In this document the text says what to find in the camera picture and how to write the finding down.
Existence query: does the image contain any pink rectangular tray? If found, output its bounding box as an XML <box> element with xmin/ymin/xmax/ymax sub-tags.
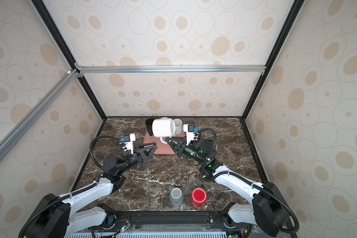
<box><xmin>143</xmin><ymin>131</ymin><xmax>175</xmax><ymax>155</ymax></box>

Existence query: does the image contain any white mug with handle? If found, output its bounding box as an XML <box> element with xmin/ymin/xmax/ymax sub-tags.
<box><xmin>173</xmin><ymin>119</ymin><xmax>183</xmax><ymax>135</ymax></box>

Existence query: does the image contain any white mug front row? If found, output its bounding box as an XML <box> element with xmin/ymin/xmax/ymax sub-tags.
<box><xmin>152</xmin><ymin>118</ymin><xmax>176</xmax><ymax>144</ymax></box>

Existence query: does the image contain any tall grey mug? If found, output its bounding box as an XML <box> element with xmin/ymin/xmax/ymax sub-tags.
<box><xmin>184</xmin><ymin>118</ymin><xmax>195</xmax><ymax>125</ymax></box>

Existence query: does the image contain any black mug white rim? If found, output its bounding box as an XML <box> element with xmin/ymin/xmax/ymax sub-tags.
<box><xmin>145</xmin><ymin>118</ymin><xmax>155</xmax><ymax>136</ymax></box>

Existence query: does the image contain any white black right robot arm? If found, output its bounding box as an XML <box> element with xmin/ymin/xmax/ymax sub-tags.
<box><xmin>162</xmin><ymin>137</ymin><xmax>299</xmax><ymax>237</ymax></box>

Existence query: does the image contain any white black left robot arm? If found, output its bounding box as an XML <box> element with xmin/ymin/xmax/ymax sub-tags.
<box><xmin>18</xmin><ymin>142</ymin><xmax>157</xmax><ymax>238</ymax></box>

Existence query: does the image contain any small grey mug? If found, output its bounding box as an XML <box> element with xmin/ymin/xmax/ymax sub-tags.
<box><xmin>170</xmin><ymin>187</ymin><xmax>184</xmax><ymax>207</ymax></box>

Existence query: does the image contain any red glass cup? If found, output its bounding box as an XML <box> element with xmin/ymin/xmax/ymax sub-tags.
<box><xmin>190</xmin><ymin>187</ymin><xmax>208</xmax><ymax>209</ymax></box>

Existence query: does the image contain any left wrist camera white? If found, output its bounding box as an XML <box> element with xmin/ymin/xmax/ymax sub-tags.
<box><xmin>120</xmin><ymin>133</ymin><xmax>136</xmax><ymax>156</ymax></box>

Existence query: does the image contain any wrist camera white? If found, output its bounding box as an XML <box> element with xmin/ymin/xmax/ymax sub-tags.
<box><xmin>183</xmin><ymin>123</ymin><xmax>199</xmax><ymax>146</ymax></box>
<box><xmin>120</xmin><ymin>133</ymin><xmax>136</xmax><ymax>156</ymax></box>

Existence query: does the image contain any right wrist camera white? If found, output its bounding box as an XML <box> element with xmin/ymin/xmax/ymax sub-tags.
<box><xmin>183</xmin><ymin>123</ymin><xmax>199</xmax><ymax>146</ymax></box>

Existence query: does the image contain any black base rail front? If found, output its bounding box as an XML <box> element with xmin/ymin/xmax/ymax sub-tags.
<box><xmin>40</xmin><ymin>210</ymin><xmax>298</xmax><ymax>238</ymax></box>

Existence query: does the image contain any silver aluminium rail back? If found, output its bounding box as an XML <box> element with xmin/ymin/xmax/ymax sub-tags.
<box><xmin>77</xmin><ymin>65</ymin><xmax>266</xmax><ymax>73</ymax></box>

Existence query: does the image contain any silver aluminium rail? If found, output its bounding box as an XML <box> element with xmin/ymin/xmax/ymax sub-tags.
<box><xmin>77</xmin><ymin>65</ymin><xmax>266</xmax><ymax>73</ymax></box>
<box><xmin>0</xmin><ymin>69</ymin><xmax>78</xmax><ymax>162</ymax></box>

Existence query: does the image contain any silver aluminium rail left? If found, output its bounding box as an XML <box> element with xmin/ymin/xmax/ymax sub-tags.
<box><xmin>0</xmin><ymin>69</ymin><xmax>78</xmax><ymax>162</ymax></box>

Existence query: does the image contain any black frame post left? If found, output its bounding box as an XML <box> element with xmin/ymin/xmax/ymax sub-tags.
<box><xmin>31</xmin><ymin>0</ymin><xmax>107</xmax><ymax>121</ymax></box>

